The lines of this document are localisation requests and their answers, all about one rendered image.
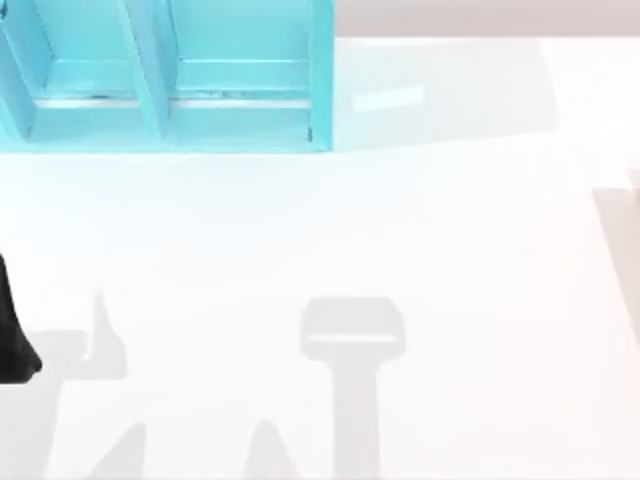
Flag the light blue rack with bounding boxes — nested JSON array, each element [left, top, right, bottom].
[[0, 0, 336, 154]]

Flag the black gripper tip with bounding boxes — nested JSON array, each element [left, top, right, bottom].
[[0, 254, 44, 386]]

